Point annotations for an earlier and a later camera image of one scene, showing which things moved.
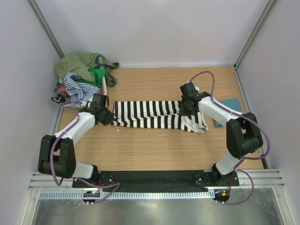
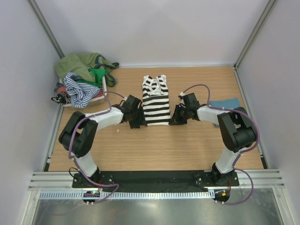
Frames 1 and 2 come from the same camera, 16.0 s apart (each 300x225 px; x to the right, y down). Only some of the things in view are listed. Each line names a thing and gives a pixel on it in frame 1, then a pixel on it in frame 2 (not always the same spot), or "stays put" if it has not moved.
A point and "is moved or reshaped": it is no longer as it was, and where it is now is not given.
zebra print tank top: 62,97 stays put
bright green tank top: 98,74 stays put
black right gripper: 183,111 -> 176,118
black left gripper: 110,118 -> 141,120
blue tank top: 232,103 stays put
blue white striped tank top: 78,92 stays put
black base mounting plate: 159,179 stays put
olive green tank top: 79,63 stays put
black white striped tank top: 156,115 is moved or reshaped
